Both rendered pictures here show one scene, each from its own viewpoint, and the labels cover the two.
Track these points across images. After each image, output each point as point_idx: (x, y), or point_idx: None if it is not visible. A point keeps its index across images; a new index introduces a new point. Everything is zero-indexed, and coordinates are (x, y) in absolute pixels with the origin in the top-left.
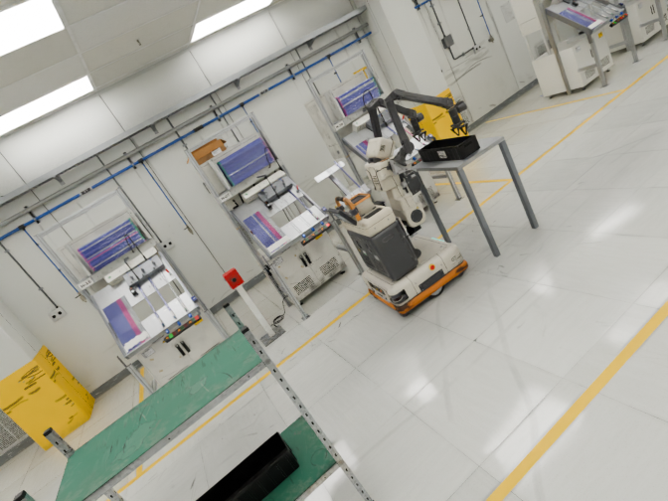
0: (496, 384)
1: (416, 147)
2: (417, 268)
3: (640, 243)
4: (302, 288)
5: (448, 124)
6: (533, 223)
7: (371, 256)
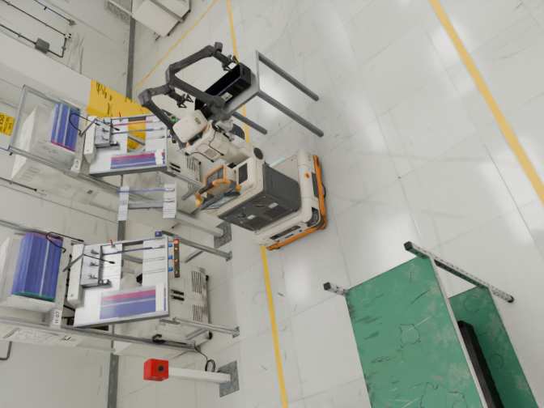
0: (452, 175)
1: (159, 128)
2: (300, 186)
3: (397, 45)
4: (200, 320)
5: (121, 108)
6: (315, 96)
7: (263, 212)
